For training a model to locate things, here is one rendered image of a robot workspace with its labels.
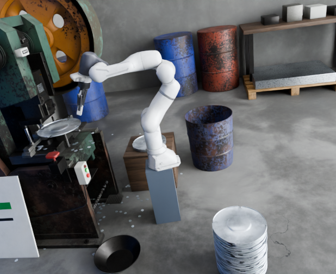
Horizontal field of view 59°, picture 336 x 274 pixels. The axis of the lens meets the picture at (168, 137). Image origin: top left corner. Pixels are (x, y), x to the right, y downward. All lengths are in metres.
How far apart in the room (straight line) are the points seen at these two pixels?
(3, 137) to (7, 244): 0.76
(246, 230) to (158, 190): 0.68
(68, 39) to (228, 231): 1.66
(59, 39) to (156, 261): 1.65
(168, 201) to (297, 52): 3.79
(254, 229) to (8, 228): 1.61
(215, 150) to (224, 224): 0.98
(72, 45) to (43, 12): 0.28
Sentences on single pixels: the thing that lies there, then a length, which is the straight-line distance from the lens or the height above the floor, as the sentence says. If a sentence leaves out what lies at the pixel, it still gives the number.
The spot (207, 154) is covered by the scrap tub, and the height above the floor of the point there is 0.18.
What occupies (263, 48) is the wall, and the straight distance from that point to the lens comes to 5.19.
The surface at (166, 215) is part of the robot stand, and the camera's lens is 2.21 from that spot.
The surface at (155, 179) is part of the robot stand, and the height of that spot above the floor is 0.39.
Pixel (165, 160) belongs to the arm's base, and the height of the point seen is 0.50.
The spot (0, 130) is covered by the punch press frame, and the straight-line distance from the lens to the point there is 2.17.
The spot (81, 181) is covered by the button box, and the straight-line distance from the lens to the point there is 1.96.
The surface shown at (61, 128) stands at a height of 0.79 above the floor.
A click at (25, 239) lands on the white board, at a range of 2.36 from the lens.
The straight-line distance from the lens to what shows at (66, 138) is 2.12.
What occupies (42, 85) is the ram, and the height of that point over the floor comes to 1.08.
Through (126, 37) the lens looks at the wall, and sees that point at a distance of 5.26.
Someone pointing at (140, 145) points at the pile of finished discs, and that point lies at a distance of 2.53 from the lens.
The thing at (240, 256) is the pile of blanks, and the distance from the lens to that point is 1.71.
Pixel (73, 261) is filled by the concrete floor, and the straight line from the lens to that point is 2.23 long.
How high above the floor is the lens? 1.51
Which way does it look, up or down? 26 degrees down
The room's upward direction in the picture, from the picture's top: 10 degrees counter-clockwise
